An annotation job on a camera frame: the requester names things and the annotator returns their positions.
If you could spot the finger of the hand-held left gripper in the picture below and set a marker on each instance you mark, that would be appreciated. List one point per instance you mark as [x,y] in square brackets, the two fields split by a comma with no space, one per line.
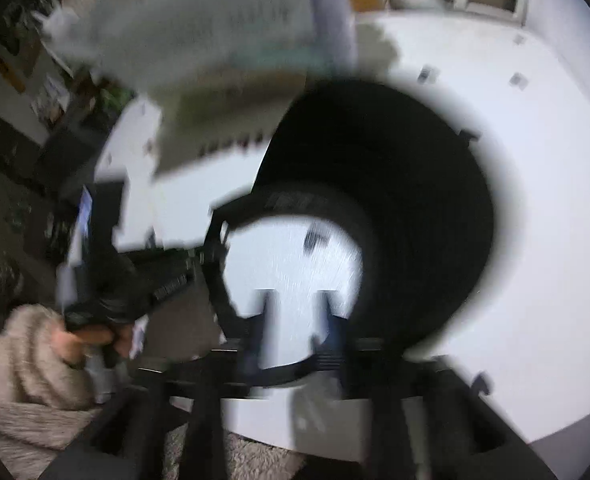
[165,259]
[170,290]

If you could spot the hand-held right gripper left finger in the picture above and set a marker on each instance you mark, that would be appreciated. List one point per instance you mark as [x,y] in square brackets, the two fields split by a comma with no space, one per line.
[261,340]

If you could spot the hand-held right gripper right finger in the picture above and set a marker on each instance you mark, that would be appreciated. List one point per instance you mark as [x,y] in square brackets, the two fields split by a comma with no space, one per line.
[331,345]

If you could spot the clear plastic storage bin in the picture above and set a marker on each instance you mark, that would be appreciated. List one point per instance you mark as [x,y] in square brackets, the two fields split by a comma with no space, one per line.
[210,115]

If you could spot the black visor cap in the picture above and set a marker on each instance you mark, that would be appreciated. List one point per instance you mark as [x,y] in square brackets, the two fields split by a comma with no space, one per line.
[400,200]

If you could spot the person's left hand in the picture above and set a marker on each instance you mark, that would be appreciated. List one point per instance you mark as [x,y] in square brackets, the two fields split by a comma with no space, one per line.
[92,337]

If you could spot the person's knit clothing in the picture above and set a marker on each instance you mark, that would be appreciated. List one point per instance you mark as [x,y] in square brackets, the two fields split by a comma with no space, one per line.
[25,440]

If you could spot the purple cloth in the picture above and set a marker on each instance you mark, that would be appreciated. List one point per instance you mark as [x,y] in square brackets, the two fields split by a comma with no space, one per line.
[327,10]

